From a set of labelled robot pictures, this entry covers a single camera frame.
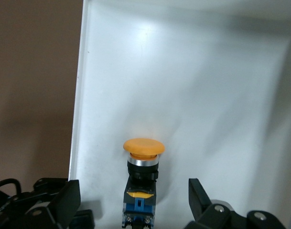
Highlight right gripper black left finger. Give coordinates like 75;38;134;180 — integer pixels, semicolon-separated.
23;179;82;229

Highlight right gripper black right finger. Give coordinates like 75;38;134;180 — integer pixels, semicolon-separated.
185;177;246;229

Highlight yellow mushroom push button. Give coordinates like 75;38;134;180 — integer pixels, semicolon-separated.
121;137;166;229

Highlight white plastic tray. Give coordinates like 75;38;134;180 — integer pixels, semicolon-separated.
68;0;291;229

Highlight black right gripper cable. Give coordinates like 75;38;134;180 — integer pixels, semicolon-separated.
0;178;22;215

